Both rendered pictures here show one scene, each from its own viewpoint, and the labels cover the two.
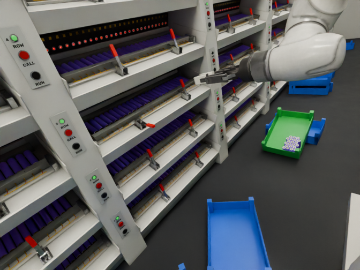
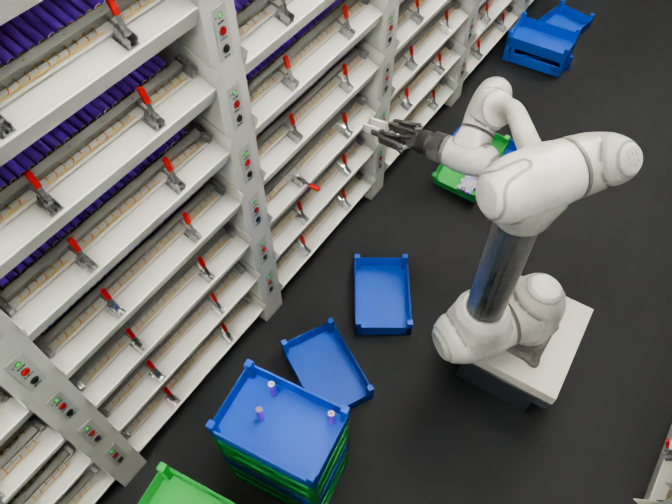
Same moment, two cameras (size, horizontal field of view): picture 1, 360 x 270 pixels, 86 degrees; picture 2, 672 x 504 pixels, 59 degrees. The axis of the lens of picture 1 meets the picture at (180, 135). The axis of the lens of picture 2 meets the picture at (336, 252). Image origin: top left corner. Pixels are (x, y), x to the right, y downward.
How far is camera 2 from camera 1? 1.31 m
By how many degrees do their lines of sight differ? 27
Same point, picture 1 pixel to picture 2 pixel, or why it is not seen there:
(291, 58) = (458, 161)
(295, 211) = (449, 270)
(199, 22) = (377, 40)
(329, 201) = not seen: hidden behind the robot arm
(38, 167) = (220, 236)
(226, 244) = (372, 301)
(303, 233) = (450, 292)
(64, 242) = (230, 298)
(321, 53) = (477, 167)
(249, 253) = (394, 309)
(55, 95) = (255, 183)
